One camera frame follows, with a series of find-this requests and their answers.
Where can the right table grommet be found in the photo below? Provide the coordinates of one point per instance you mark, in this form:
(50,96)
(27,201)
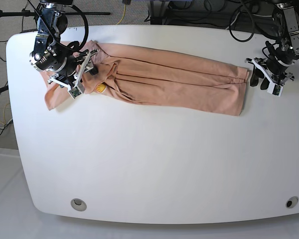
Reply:
(292,202)

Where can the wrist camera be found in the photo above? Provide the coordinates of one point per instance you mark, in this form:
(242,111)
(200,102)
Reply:
(76,91)
(275,89)

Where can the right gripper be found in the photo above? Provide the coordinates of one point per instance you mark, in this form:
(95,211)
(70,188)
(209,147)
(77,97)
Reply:
(71,72)

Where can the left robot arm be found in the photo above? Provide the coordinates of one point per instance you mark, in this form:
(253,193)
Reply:
(279,55)

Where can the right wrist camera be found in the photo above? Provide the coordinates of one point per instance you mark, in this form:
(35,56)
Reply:
(76,91)

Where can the peach T-shirt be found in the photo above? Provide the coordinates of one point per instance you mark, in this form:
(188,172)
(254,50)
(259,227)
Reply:
(145,76)

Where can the table grommet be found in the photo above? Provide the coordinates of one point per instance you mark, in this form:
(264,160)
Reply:
(78,205)
(292,202)

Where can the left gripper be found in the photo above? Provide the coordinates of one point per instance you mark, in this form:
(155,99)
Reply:
(270,69)

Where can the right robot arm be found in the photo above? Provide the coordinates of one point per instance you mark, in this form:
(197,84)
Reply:
(49,53)

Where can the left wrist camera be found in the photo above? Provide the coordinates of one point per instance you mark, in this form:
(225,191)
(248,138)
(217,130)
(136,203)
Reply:
(275,89)

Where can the left table grommet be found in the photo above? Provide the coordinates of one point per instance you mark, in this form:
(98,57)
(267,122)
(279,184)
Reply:
(78,205)

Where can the black tripod stand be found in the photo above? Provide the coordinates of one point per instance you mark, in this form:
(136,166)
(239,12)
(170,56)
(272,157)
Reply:
(23,13)

